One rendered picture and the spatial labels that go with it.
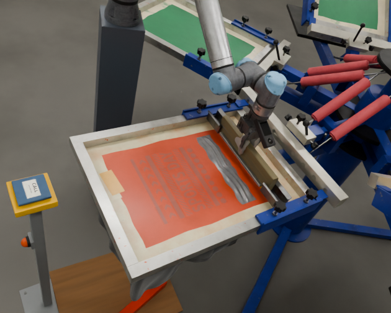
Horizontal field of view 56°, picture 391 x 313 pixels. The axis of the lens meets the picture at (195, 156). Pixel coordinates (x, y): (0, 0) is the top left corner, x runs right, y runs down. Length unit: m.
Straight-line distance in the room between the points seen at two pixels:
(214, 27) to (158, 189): 0.58
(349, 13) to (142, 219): 1.91
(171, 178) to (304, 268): 1.44
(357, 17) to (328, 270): 1.63
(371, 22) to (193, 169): 1.68
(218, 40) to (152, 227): 0.64
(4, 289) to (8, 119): 1.26
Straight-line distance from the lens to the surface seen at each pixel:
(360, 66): 2.02
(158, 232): 1.23
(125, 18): 1.64
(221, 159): 1.48
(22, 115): 2.97
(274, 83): 1.25
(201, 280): 2.26
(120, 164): 1.38
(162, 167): 1.39
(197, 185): 1.37
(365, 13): 2.69
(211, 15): 1.23
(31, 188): 1.29
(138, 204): 1.28
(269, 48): 2.29
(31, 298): 2.15
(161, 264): 1.14
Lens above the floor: 2.00
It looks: 45 degrees down
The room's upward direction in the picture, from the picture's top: 20 degrees clockwise
